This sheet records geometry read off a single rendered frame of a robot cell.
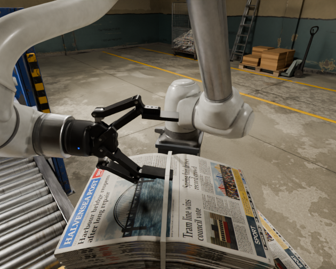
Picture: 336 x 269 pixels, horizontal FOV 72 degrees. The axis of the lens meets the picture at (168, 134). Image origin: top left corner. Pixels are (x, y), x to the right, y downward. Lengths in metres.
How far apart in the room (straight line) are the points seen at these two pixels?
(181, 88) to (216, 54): 0.29
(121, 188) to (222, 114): 0.46
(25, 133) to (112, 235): 0.25
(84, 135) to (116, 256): 0.24
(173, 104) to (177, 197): 0.55
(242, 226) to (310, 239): 1.70
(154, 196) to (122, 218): 0.08
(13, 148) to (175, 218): 0.33
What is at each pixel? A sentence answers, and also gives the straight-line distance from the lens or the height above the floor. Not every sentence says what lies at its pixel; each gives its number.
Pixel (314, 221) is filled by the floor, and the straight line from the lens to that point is 2.38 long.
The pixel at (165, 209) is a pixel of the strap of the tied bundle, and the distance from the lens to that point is 0.47.
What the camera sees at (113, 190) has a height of 1.17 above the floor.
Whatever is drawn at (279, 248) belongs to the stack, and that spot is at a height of 0.83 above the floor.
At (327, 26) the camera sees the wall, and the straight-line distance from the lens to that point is 7.37.
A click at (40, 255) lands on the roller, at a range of 1.02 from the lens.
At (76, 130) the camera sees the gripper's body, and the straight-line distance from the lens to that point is 0.48.
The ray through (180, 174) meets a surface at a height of 1.19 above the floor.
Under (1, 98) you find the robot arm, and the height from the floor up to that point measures 1.43.
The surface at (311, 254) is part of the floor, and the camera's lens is 2.14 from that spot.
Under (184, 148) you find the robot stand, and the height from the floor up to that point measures 1.00.
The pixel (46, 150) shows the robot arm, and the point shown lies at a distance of 0.51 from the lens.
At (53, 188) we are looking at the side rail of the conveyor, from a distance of 1.26.
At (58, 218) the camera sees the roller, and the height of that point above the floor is 0.79.
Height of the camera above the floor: 1.55
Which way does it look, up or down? 29 degrees down
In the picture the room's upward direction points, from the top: straight up
